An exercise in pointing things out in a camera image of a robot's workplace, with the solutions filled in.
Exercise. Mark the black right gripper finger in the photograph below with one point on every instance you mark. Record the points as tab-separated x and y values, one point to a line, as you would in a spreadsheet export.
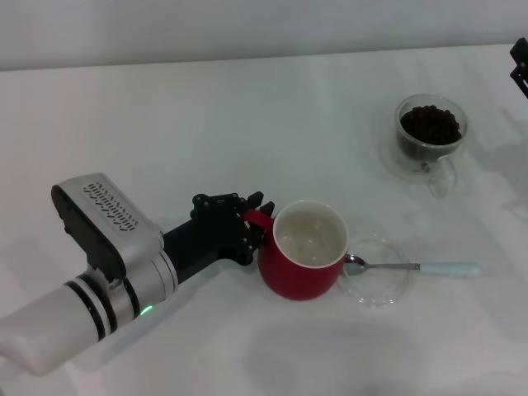
520	47

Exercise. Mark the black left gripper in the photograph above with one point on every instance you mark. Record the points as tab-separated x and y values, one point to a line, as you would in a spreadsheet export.
206	243

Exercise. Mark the red ceramic mug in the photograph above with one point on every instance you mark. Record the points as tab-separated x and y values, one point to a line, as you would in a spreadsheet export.
301	280

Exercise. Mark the brown coffee beans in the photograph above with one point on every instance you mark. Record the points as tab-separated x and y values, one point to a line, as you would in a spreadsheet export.
431	123

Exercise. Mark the spilled coffee bean crumbs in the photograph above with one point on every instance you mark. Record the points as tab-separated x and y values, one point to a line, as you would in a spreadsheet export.
425	166

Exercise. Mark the empty clear glass saucer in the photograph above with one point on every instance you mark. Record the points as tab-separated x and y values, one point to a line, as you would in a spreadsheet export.
379	290

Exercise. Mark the clear glass saucer with crumbs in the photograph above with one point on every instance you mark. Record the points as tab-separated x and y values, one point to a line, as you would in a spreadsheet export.
402	169

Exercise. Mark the silver perforated wrist camera housing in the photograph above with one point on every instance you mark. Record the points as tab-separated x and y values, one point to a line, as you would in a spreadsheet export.
107	222

